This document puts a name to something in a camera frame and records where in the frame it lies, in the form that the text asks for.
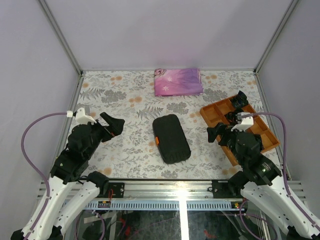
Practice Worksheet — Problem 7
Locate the black plastic tool case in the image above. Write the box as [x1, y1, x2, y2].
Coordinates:
[152, 114, 191, 165]

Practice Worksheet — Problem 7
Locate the black tape roll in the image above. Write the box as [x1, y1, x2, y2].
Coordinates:
[224, 110, 241, 125]
[230, 90, 249, 109]

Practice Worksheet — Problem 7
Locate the aluminium front rail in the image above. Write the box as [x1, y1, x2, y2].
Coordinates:
[37, 178, 307, 211]

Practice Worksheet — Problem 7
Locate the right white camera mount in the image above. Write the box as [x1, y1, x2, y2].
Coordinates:
[231, 112, 254, 132]

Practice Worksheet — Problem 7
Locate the wooden compartment tray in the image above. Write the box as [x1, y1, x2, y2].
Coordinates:
[200, 94, 280, 168]

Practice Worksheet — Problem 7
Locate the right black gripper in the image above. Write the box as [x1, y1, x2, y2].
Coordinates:
[205, 122, 246, 165]

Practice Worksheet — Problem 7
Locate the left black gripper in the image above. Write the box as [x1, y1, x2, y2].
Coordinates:
[85, 112, 126, 161]

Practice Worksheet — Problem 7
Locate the black tape roll far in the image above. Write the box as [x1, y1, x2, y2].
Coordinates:
[230, 90, 249, 109]

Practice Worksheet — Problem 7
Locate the folded purple cloth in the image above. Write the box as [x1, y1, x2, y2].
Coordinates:
[154, 68, 204, 97]

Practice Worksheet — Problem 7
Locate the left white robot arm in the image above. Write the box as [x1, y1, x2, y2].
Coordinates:
[10, 107, 125, 240]

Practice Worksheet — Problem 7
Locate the black tape roll middle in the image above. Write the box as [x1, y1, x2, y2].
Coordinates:
[224, 110, 241, 125]

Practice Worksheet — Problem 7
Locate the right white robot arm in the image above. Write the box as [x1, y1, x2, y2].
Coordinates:
[207, 122, 320, 240]

